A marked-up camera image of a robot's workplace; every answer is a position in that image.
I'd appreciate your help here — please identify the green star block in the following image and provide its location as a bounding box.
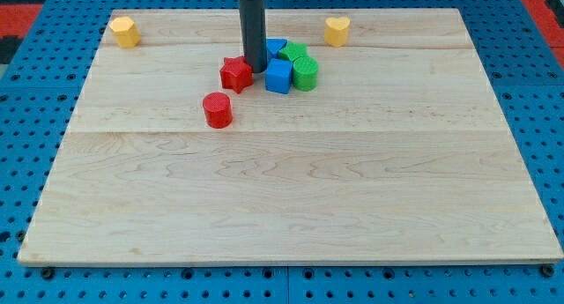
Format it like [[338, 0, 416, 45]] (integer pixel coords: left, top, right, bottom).
[[278, 41, 308, 62]]

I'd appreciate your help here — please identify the blue cube block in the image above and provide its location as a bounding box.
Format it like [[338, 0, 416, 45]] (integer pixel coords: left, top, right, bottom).
[[265, 58, 293, 94]]

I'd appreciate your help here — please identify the green cylinder block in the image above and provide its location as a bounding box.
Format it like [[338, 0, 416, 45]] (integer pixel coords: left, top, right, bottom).
[[293, 56, 319, 92]]

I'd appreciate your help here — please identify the red cylinder block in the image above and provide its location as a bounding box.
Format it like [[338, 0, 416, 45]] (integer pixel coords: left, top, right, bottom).
[[203, 92, 233, 129]]

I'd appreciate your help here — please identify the blue rounded triangle block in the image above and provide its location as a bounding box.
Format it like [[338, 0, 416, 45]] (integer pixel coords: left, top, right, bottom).
[[266, 38, 287, 60]]

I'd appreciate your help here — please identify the yellow heart block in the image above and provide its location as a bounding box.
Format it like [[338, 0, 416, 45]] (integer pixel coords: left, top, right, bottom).
[[323, 17, 351, 47]]

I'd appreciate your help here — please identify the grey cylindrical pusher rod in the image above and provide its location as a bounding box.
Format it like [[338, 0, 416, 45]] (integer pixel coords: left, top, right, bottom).
[[238, 0, 267, 73]]

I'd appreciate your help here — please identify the red star block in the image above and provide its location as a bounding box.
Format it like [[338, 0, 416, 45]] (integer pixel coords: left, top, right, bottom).
[[219, 56, 254, 93]]

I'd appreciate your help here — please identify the yellow hexagon block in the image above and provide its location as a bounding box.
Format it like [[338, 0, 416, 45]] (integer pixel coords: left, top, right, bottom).
[[109, 16, 141, 48]]

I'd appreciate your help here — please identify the light wooden board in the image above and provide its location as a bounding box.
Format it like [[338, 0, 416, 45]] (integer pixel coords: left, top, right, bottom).
[[18, 9, 563, 267]]

